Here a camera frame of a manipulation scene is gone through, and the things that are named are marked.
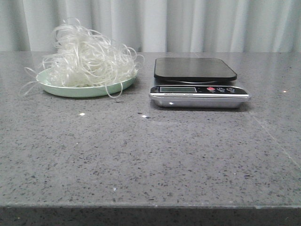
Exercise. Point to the black silver kitchen scale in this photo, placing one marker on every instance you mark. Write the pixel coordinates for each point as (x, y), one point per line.
(186, 82)

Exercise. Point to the white pleated curtain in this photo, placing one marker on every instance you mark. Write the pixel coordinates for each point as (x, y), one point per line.
(159, 25)

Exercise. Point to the light green round plate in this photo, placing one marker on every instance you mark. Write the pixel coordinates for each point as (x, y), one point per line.
(83, 92)

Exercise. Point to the white vermicelli noodle bundle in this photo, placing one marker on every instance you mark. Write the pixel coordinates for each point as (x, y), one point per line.
(85, 58)

